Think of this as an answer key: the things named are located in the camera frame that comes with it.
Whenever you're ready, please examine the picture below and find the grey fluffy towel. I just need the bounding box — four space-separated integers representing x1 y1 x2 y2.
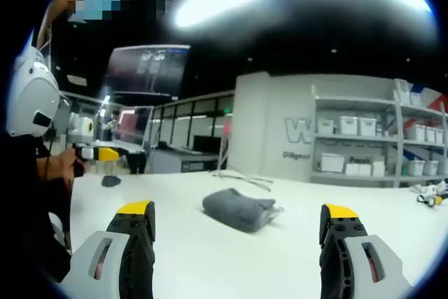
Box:
202 188 285 233

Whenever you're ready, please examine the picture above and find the person's left hand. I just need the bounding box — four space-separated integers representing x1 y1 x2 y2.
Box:
45 148 87 188

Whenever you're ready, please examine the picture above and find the black computer mouse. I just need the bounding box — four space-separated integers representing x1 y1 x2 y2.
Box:
101 174 122 188

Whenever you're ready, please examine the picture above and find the transparent tilted panel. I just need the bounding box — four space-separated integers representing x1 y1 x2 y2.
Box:
111 105 155 149

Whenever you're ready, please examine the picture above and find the white chest-worn device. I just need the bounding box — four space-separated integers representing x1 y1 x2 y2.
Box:
6 31 62 138

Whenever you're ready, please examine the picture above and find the grey counter desk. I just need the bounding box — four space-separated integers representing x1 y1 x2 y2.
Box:
150 148 221 174

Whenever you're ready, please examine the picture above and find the large hanging dark screen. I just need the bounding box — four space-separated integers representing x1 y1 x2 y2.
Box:
104 45 192 99

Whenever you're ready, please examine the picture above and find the person's dark clothing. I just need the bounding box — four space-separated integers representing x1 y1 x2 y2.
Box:
0 130 73 282

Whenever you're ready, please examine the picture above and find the spare hand-held gripper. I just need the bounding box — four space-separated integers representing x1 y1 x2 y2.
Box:
416 179 448 207

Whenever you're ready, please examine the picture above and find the black monitor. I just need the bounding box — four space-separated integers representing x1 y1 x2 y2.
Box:
193 135 225 155

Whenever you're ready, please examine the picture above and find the row of white storage boxes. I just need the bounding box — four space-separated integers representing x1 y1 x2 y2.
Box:
316 80 447 177

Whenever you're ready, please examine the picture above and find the grey shelving rack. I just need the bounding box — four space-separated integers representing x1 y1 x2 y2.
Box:
310 80 448 188

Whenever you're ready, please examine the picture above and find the black device cable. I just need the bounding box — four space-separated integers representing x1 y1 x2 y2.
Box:
43 130 57 181

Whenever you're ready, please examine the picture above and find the grey cable on table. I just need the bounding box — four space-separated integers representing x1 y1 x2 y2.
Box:
209 169 274 192

